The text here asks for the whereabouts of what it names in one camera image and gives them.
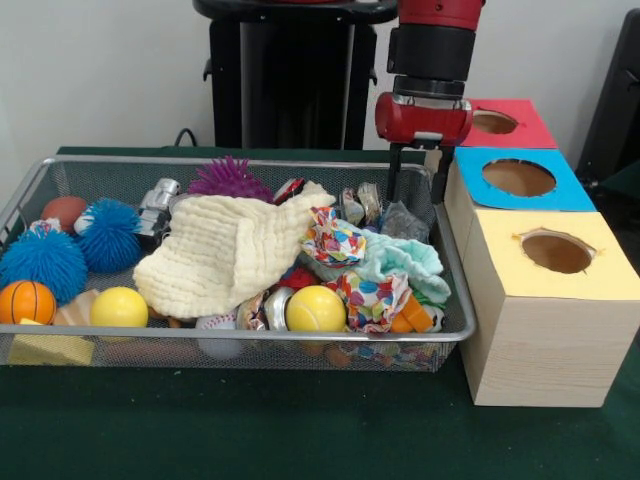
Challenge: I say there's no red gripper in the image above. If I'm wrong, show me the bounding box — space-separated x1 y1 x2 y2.
374 91 475 206

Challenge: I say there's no mint waffle cloth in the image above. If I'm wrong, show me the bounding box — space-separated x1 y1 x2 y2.
312 219 453 305

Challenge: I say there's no cream waffle cloth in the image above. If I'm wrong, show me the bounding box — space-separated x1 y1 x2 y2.
132 180 338 321

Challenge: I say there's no wooden three-hole box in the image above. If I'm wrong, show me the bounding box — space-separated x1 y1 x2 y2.
424 98 640 409

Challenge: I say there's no colourful patterned cloth wad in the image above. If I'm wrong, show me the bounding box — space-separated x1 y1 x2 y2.
299 204 369 264

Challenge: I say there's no yellow tennis ball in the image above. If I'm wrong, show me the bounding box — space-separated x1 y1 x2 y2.
285 285 348 333

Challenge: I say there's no purple spiky ball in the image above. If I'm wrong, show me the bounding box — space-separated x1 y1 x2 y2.
187 155 275 204

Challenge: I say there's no dark green table cloth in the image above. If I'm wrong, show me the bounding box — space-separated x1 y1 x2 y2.
0 144 640 480
595 160 640 211

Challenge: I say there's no black upright panel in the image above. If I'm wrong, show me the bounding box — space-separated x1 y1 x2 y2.
574 7 640 174

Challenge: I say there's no white baseball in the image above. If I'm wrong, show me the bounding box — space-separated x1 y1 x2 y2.
194 313 243 360

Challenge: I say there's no smooth yellow ball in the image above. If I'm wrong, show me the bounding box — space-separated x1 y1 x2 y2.
89 287 151 329

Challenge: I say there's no reddish brown ball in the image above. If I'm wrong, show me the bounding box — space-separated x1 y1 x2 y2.
40 196 90 234

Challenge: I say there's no large blue spiky ball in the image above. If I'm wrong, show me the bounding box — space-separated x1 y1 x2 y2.
0 227 90 306

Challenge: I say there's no small orange basketball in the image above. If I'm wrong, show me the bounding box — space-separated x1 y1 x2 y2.
0 280 58 325

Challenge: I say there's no shallow wire mesh bin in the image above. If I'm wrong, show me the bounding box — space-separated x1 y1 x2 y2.
0 154 476 374

